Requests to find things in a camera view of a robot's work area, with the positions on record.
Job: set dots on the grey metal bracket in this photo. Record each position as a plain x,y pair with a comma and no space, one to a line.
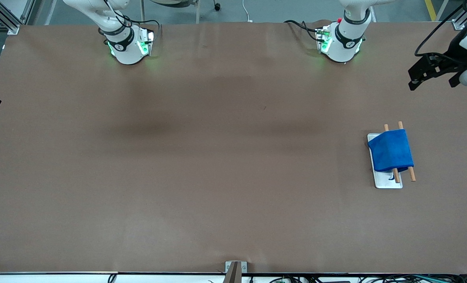
244,266

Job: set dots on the grey office chair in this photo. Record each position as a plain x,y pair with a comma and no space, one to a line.
197,11

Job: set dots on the white rack with wooden rods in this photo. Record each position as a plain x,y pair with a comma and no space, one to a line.
386,181

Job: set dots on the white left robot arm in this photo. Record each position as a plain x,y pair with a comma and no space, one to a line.
343,47

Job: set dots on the brown camera mount bar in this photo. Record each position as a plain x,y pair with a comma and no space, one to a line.
233,275

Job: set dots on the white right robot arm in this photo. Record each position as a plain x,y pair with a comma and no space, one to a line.
127,51

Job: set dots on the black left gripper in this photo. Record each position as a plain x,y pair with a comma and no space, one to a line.
444,63

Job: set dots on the aluminium frame post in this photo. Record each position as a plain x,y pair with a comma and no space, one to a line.
5,17
458,24

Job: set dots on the blue microfibre towel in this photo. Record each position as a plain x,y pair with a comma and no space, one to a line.
390,151

